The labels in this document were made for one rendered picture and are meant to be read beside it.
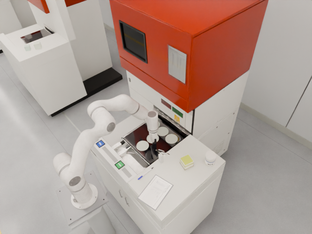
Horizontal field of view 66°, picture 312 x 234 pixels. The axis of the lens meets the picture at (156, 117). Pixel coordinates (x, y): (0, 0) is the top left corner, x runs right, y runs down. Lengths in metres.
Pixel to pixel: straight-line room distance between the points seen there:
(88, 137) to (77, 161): 0.16
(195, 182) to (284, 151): 1.80
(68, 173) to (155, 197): 0.56
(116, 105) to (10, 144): 2.48
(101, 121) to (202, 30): 0.73
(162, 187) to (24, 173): 2.04
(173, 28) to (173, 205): 1.07
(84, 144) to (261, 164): 2.17
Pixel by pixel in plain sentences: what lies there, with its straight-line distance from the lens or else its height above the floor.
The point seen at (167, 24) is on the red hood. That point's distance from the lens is 1.48.
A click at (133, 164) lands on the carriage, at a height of 0.88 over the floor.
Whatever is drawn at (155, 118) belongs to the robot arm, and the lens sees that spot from 1.68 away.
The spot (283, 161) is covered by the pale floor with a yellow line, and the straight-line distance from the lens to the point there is 3.21.
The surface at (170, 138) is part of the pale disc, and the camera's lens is 1.98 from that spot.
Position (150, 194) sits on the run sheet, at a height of 0.97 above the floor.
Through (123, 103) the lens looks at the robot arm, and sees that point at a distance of 1.42.
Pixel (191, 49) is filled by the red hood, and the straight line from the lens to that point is 1.40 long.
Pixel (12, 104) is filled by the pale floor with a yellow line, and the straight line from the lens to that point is 4.33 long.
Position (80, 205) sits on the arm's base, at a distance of 1.86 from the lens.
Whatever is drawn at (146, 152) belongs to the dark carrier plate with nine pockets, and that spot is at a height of 0.90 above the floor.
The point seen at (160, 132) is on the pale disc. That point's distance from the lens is 2.02.
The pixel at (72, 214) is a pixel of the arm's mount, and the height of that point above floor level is 0.83.
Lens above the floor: 2.45
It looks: 46 degrees down
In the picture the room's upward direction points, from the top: 4 degrees counter-clockwise
